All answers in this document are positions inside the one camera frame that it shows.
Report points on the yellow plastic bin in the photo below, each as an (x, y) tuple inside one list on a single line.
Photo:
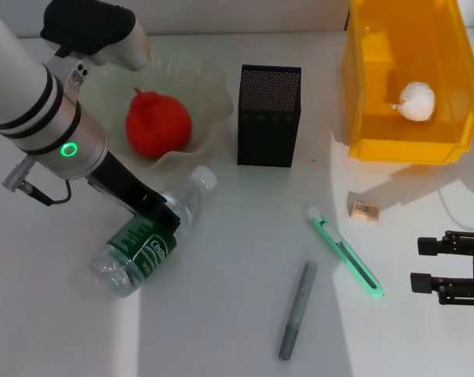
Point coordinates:
[(413, 145)]

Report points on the green utility knife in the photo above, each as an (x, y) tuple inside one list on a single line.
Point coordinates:
[(339, 243)]

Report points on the clear green-label water bottle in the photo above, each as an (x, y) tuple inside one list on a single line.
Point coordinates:
[(119, 267)]

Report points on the beige eraser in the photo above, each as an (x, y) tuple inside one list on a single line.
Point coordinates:
[(365, 212)]

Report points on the green glass fruit bowl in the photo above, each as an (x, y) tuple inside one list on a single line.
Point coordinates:
[(205, 98)]

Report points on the grey marker pen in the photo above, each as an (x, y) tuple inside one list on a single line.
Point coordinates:
[(300, 302)]

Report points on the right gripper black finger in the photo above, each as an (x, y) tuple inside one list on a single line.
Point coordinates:
[(429, 246), (423, 282)]

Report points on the white paper ball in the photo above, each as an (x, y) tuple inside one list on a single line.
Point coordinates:
[(415, 100)]

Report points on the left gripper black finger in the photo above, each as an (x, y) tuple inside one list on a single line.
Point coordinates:
[(164, 218)]

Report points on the black mesh pen holder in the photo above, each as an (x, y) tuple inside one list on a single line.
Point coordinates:
[(268, 129)]

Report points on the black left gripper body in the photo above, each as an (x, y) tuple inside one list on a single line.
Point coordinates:
[(123, 184)]

